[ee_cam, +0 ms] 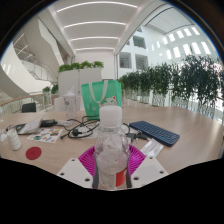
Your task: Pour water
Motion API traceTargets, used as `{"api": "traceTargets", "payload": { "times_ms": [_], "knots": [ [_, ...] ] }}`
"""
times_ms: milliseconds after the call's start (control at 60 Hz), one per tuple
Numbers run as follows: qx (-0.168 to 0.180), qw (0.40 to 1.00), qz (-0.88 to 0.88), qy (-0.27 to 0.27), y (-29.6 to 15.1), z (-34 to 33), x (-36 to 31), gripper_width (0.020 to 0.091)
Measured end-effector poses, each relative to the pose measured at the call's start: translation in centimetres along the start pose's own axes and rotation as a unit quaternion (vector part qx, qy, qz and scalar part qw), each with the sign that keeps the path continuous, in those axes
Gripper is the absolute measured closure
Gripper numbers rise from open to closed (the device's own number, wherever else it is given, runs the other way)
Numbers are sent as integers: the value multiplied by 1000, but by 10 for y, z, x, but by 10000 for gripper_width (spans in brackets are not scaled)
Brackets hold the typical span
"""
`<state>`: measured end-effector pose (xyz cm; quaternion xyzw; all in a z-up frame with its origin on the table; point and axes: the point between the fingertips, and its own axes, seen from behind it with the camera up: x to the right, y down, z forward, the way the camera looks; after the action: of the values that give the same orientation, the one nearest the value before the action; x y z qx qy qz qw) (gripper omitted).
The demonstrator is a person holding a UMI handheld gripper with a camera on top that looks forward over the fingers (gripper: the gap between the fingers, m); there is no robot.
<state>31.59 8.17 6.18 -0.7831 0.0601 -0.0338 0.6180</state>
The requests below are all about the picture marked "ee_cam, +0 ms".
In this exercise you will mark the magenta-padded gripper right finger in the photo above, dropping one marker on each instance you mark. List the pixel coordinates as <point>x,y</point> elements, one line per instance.
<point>150,170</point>

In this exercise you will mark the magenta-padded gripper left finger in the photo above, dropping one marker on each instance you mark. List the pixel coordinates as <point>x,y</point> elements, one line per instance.
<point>75,170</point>

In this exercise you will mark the clear plastic water bottle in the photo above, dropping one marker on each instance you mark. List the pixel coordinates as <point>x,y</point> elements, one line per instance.
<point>111,150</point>

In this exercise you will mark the clear plastic packet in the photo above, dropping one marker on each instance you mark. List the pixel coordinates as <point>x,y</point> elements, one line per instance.
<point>151,147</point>

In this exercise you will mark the dark blue keyboard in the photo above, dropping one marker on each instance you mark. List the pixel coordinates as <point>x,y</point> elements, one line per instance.
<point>155,133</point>

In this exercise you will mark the flat round red coaster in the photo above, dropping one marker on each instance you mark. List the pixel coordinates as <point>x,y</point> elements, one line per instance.
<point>33,153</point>

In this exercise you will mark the colourful sticker sheet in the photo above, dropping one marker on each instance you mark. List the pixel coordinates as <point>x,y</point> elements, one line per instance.
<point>45,135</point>

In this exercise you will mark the white charger block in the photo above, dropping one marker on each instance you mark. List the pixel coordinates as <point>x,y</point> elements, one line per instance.
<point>65,122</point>

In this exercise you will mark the black charger block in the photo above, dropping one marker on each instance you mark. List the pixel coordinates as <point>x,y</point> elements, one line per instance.
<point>48,122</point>

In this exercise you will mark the open paper booklet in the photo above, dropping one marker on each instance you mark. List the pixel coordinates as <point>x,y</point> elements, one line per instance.
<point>31,125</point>

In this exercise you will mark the white chair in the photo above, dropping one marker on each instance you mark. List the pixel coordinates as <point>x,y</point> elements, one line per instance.
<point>59,104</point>

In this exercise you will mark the black notebook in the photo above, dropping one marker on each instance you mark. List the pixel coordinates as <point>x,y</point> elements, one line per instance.
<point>15,127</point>

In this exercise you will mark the green tote bag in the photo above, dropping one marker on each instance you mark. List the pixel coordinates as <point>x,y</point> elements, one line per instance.
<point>100,96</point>

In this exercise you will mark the black chair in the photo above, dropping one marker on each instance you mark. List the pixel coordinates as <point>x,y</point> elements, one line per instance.
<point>29,107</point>

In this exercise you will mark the brown planter with green plants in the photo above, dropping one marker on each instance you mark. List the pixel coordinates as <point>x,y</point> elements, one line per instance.
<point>50,90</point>

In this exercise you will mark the white cabinet topped with plants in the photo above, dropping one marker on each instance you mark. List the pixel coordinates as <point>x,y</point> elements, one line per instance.
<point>80,78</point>

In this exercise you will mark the row of green potted plants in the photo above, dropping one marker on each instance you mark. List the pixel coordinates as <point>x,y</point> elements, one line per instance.
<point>176,80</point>

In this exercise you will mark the ceiling strip lights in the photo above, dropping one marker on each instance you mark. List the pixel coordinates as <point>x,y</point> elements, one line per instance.
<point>96,23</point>

